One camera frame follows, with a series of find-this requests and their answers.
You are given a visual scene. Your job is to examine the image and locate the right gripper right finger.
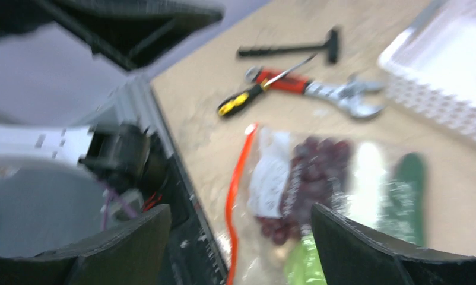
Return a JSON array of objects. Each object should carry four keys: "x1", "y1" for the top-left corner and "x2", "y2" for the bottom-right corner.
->
[{"x1": 311, "y1": 204, "x2": 476, "y2": 285}]

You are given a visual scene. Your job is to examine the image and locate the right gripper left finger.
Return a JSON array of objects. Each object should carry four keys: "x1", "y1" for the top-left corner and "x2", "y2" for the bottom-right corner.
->
[{"x1": 0, "y1": 205, "x2": 172, "y2": 284}]

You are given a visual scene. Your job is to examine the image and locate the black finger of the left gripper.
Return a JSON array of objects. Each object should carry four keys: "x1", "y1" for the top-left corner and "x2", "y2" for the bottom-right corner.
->
[{"x1": 0, "y1": 0, "x2": 224, "y2": 71}]

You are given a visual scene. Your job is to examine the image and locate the green cabbage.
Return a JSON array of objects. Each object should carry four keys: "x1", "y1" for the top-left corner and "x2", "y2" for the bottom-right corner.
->
[{"x1": 284, "y1": 233, "x2": 327, "y2": 285}]

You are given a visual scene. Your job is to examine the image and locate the white radish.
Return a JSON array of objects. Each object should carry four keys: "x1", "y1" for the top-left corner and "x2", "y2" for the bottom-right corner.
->
[{"x1": 346, "y1": 142, "x2": 387, "y2": 227}]

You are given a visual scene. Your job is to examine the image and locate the green cucumber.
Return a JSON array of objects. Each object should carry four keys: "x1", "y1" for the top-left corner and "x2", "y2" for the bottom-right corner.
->
[{"x1": 379, "y1": 153, "x2": 427, "y2": 246}]

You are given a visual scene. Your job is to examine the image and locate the dark red grapes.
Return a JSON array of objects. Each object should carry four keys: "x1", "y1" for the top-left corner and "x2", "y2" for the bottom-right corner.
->
[{"x1": 256, "y1": 136, "x2": 352, "y2": 245}]

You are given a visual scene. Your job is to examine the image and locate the clear orange zip bag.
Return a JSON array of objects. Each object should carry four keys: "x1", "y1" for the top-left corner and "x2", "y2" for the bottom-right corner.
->
[{"x1": 225, "y1": 123, "x2": 427, "y2": 284}]

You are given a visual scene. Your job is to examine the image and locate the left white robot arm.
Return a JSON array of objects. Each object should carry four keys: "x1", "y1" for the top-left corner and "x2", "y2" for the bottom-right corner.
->
[{"x1": 0, "y1": 1, "x2": 225, "y2": 192}]

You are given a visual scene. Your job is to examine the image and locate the yellow black screwdriver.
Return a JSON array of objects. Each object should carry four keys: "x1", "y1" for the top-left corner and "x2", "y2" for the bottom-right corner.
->
[{"x1": 217, "y1": 53, "x2": 316, "y2": 118}]

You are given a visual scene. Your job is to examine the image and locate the black rubber mallet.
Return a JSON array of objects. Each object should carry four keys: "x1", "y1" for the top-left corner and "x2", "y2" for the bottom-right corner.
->
[{"x1": 236, "y1": 27, "x2": 340, "y2": 65}]

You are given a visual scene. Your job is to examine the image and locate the white plastic basket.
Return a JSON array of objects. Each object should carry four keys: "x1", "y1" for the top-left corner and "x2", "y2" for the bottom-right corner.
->
[{"x1": 377, "y1": 1, "x2": 476, "y2": 146}]

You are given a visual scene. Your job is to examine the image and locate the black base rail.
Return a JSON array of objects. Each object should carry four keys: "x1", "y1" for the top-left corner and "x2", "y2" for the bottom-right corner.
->
[{"x1": 104, "y1": 74, "x2": 229, "y2": 285}]

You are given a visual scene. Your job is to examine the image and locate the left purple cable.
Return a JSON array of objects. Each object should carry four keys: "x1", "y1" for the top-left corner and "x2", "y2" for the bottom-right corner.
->
[{"x1": 100, "y1": 185, "x2": 138, "y2": 233}]

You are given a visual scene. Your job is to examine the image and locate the adjustable wrench red handle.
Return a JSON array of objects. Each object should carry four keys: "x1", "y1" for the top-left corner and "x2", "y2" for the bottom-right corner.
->
[{"x1": 245, "y1": 66, "x2": 386, "y2": 120}]

